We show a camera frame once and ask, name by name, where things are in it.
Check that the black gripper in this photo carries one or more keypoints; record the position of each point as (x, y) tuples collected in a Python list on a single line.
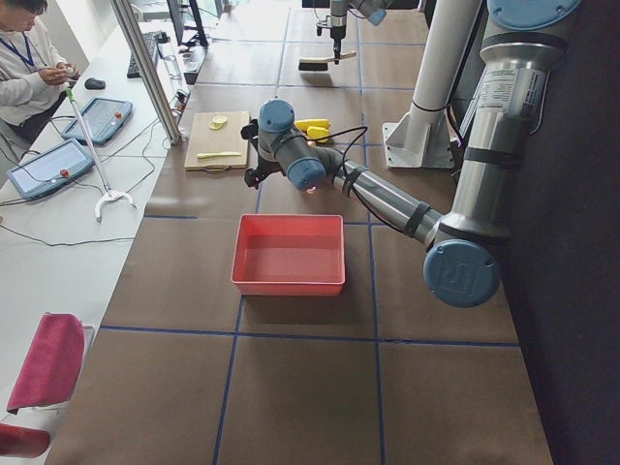
[(336, 25), (262, 165)]

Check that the wooden hand brush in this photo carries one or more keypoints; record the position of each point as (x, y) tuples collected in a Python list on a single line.
[(320, 64)]

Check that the beige plastic dustpan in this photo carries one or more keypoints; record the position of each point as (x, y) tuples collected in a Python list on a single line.
[(312, 189)]

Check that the yellow toy corn cob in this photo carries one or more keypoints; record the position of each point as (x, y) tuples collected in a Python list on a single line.
[(304, 124)]

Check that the yellow toy lemon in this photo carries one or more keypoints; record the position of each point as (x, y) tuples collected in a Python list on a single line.
[(318, 134)]

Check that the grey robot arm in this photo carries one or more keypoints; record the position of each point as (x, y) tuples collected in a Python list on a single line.
[(373, 10), (522, 42)]

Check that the pink plastic bin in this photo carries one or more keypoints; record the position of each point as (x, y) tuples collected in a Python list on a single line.
[(289, 254)]

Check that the yellow-green plastic knife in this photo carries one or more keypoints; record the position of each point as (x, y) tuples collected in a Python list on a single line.
[(210, 155)]

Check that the bamboo cutting board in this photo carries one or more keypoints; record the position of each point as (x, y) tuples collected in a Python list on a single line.
[(203, 139)]

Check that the lemon slice front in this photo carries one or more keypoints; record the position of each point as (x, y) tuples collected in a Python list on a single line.
[(216, 125)]

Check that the white reacher grabber tool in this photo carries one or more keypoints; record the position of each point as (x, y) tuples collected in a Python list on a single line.
[(110, 195)]

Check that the black computer monitor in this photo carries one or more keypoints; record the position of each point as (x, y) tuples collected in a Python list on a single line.
[(187, 23)]

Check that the far blue teach pendant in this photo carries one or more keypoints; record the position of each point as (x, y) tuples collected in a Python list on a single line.
[(105, 117)]

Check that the blue teach pendant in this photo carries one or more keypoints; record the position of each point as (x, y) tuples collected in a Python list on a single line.
[(105, 117), (50, 171)]

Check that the black computer mouse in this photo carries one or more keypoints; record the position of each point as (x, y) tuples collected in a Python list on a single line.
[(94, 84)]

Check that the near blue teach pendant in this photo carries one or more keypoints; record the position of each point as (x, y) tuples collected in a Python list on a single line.
[(50, 171)]

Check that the seated person white shirt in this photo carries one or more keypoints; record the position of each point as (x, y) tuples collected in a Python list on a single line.
[(34, 75)]

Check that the magenta cloth on stand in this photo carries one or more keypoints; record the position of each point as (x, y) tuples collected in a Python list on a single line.
[(52, 364)]

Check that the red chair seat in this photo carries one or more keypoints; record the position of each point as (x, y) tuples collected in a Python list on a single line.
[(23, 442)]

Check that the white pillar mount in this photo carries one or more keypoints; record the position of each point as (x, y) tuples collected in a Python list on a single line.
[(420, 139)]

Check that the aluminium frame post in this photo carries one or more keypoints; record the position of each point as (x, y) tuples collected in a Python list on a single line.
[(132, 33)]

